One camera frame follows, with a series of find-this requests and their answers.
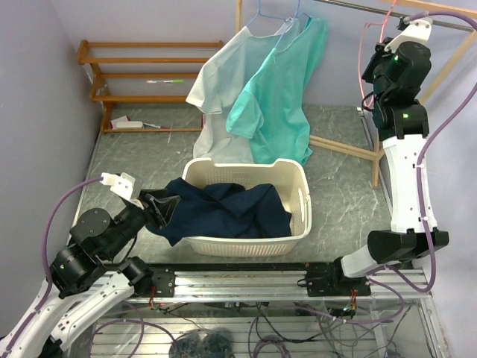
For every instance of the wooden clothes rack frame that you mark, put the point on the wooden clothes rack frame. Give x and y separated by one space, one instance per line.
376 153

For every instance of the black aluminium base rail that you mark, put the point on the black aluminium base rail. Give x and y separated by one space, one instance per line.
209 282

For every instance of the teal t shirt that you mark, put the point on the teal t shirt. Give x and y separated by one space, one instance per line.
269 110

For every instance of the pink wire hanger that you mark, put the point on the pink wire hanger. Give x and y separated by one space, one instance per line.
369 32

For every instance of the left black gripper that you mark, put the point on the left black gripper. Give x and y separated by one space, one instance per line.
162 211

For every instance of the green white marker pen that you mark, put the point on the green white marker pen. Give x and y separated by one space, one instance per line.
169 81

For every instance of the blue hanger under white shirt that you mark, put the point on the blue hanger under white shirt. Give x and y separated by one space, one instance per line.
260 13

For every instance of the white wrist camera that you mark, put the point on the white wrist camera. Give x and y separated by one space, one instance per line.
417 31
125 186

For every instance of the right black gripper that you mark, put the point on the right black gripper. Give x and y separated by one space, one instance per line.
380 54

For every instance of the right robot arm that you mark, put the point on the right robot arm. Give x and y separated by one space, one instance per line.
396 75

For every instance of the wooden shoe rack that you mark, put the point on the wooden shoe rack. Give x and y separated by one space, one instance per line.
120 71

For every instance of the white box on rack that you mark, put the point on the white box on rack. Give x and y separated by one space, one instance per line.
125 123

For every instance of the red white pen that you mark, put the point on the red white pen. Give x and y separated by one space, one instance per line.
155 126

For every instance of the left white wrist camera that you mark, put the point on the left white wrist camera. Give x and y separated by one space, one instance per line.
125 186

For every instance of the blue hanger under teal shirt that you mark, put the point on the blue hanger under teal shirt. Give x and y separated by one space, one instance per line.
294 20

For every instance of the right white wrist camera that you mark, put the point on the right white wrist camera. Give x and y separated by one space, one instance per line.
417 31

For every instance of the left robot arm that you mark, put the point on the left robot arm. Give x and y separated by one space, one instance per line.
76 292

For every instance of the cream plastic laundry basket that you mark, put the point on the cream plastic laundry basket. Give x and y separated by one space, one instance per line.
288 178

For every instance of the navy blue t shirt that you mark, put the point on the navy blue t shirt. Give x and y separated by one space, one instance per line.
225 210

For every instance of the white t shirt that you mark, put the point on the white t shirt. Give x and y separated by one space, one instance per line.
219 83

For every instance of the metal hanging rod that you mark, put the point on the metal hanging rod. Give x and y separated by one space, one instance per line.
384 12

